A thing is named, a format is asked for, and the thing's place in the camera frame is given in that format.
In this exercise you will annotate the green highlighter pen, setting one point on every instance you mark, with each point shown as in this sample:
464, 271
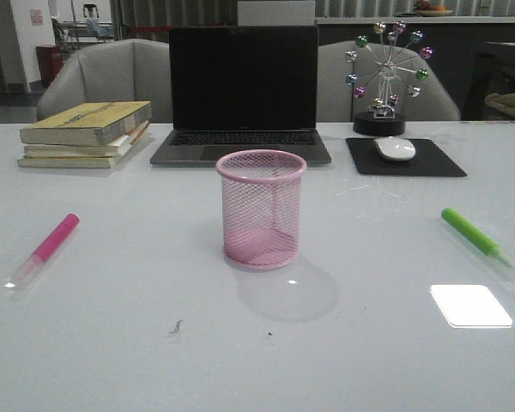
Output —
502, 263

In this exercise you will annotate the ferris wheel desk ornament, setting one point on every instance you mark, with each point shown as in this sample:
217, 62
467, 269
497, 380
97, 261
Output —
380, 117

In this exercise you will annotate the right grey armchair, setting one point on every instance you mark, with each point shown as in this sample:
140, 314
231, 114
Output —
335, 102

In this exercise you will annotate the grey laptop computer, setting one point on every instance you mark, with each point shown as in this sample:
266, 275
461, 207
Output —
238, 88

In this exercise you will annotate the left grey armchair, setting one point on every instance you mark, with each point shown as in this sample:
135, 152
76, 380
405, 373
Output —
124, 70

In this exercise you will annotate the grey armchair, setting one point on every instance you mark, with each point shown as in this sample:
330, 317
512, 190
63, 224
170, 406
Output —
124, 70
335, 102

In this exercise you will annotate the middle yellow book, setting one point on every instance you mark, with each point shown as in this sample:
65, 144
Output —
117, 148

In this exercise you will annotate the top yellow book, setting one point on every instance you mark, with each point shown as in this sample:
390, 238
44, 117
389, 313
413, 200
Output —
88, 124

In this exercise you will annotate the yellow book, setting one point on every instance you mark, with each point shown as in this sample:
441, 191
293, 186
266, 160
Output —
88, 124
70, 162
117, 148

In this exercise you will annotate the fruit bowl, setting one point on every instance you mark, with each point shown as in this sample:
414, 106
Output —
426, 8

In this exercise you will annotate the red bin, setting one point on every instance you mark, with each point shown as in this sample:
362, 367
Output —
50, 62

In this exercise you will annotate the bottom yellow book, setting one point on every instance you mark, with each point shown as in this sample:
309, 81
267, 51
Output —
70, 162

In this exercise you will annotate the pink highlighter pen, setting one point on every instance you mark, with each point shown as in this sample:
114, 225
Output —
29, 270

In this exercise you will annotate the pink mesh pen holder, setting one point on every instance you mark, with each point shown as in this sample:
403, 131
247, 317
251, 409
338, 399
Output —
261, 206

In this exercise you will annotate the black mouse pad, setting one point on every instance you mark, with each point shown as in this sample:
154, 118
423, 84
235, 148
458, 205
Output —
429, 160

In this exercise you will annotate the white computer mouse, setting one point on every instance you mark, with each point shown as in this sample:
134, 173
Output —
393, 148

